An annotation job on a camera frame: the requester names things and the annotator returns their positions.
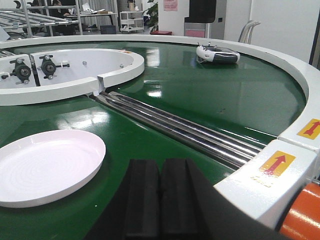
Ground white inner conveyor ring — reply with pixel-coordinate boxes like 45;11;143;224
0;48;146;107

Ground steel conveyor rollers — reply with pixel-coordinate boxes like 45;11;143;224
95;91;262;170

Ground pink round plate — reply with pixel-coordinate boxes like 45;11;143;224
0;129;106;208

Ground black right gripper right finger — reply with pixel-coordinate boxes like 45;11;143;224
160;158;202;240

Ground white outer conveyor rim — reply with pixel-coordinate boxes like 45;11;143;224
0;35;320;239

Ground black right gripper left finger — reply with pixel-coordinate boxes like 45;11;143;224
124;159;160;240

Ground orange cylinder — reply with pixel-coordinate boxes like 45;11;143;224
279;183;320;240

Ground pink wall notice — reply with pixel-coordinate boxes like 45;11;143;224
163;0;178;12

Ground white grey remote controller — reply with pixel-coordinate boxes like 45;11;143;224
196;43;240;64

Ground metal roller rack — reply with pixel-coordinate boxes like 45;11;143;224
0;0;83;38

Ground green potted plant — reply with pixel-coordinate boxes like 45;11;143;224
144;0;159;33

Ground white wheeled cart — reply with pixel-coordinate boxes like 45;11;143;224
120;11;144;33

